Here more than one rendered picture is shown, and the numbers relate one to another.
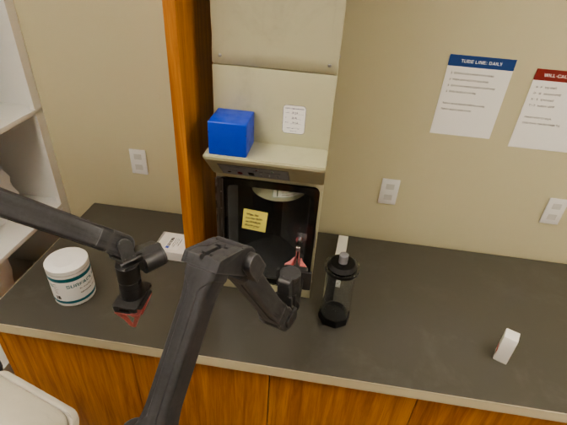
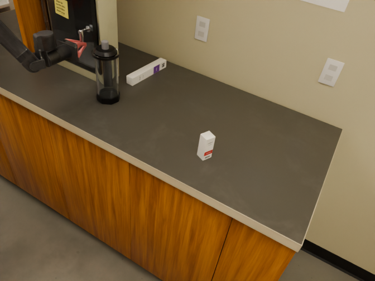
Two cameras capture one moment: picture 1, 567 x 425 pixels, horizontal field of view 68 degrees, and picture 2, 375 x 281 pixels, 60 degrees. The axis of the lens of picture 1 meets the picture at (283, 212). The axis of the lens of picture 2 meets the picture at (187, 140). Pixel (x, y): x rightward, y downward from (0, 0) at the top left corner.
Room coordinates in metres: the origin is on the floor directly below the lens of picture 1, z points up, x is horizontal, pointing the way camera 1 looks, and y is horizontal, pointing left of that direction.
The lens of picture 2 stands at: (-0.01, -0.93, 1.79)
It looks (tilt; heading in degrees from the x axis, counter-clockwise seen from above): 41 degrees down; 19
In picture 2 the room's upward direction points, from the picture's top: 8 degrees clockwise
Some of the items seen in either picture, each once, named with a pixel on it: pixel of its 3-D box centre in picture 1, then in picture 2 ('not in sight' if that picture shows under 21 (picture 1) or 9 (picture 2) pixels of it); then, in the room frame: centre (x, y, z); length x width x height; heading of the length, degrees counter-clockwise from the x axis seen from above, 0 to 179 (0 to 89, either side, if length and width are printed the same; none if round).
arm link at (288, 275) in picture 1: (283, 295); (39, 49); (0.82, -0.02, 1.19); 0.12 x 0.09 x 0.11; 155
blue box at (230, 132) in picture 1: (231, 132); not in sight; (1.03, 0.15, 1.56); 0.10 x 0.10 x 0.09; 84
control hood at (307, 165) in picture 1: (266, 169); not in sight; (1.02, 0.05, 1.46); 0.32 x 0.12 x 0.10; 84
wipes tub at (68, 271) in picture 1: (71, 276); not in sight; (1.01, 0.69, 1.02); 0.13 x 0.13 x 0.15
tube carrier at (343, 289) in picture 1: (337, 291); (106, 74); (0.98, -0.19, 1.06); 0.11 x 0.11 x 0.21
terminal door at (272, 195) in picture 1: (266, 236); (70, 23); (1.07, 0.05, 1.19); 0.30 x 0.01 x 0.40; 84
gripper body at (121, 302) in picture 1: (131, 288); not in sight; (0.78, 0.38, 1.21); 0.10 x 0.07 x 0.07; 174
